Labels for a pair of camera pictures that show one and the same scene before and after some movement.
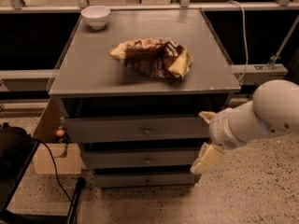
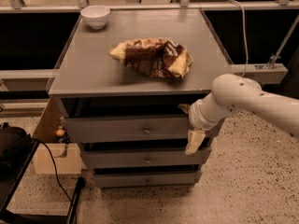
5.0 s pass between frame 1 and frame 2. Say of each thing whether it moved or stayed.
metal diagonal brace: stayed
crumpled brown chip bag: stayed
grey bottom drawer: stayed
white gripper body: moved
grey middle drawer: stayed
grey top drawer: stayed
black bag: stayed
